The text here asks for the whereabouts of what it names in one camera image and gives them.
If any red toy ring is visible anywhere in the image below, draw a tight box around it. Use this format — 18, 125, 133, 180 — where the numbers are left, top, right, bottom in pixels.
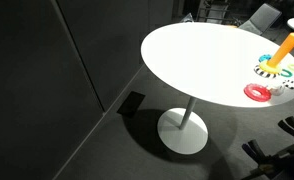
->
243, 82, 273, 103

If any orange stacking peg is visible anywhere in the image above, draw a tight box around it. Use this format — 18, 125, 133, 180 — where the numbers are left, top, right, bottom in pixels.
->
266, 32, 294, 68

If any black floor plate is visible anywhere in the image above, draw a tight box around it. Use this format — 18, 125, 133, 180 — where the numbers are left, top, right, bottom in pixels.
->
116, 91, 147, 119

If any grey office chair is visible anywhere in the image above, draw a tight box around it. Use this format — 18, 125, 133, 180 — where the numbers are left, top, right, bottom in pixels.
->
238, 2, 283, 36

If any black spring clamp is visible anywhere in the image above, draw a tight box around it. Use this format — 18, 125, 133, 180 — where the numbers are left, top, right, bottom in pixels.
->
277, 115, 294, 148

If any white table pedestal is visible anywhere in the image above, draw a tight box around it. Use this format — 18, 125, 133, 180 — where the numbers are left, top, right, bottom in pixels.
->
156, 96, 209, 156

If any dark metal chair frame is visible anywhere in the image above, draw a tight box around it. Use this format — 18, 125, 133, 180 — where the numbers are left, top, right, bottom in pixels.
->
196, 0, 231, 25

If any large black white striped ring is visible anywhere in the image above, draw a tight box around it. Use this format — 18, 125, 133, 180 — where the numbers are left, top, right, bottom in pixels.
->
253, 64, 279, 80

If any blue toy ring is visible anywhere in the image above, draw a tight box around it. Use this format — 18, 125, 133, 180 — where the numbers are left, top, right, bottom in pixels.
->
258, 53, 273, 64

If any yellow toy ring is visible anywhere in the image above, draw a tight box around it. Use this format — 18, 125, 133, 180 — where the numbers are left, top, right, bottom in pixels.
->
259, 59, 283, 75

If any purple handled clamp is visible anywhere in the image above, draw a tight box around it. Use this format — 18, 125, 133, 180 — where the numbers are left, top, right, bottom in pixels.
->
241, 138, 279, 168

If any clear plastic ring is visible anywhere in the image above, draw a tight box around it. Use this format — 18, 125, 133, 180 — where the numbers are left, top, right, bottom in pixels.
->
269, 83, 286, 97

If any teal toy ring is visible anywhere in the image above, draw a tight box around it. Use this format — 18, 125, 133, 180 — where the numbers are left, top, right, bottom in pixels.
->
278, 68, 294, 79

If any small black white ring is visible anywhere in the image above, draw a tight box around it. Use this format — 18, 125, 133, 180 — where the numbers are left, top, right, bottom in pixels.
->
281, 79, 294, 91

